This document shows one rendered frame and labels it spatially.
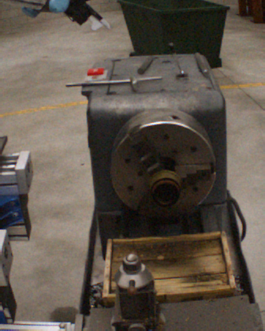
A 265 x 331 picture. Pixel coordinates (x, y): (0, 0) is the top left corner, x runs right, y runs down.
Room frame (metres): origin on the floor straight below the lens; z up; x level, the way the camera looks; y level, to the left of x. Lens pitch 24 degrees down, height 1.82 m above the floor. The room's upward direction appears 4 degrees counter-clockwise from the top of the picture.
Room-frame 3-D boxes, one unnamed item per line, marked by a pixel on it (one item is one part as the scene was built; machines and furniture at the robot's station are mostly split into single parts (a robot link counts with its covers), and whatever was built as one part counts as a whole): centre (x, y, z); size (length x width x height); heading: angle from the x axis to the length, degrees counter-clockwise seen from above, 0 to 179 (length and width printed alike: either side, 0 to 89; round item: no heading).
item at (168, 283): (1.26, -0.08, 0.89); 0.36 x 0.30 x 0.04; 87
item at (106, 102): (1.94, -0.09, 1.06); 0.59 x 0.48 x 0.39; 177
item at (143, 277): (0.92, 0.02, 1.13); 0.08 x 0.08 x 0.03
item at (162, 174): (1.39, -0.08, 1.08); 0.09 x 0.09 x 0.09; 87
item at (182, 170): (1.46, -0.18, 1.08); 0.12 x 0.11 x 0.05; 87
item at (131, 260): (0.92, 0.02, 1.17); 0.04 x 0.04 x 0.03
